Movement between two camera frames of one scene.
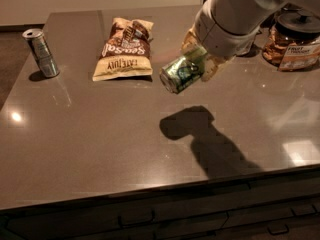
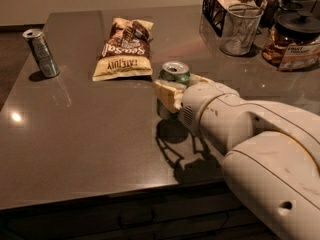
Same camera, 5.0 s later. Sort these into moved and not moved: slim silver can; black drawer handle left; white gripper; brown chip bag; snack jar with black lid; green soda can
Moved: white gripper; green soda can
Not moved: snack jar with black lid; black drawer handle left; slim silver can; brown chip bag
